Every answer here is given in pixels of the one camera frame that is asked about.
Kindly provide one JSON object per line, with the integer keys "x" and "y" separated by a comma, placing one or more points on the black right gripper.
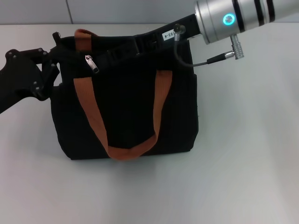
{"x": 161, "y": 38}

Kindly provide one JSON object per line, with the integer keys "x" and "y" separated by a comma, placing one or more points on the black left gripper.
{"x": 18, "y": 74}

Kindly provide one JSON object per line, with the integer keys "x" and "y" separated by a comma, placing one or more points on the silver zipper pull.
{"x": 92, "y": 65}

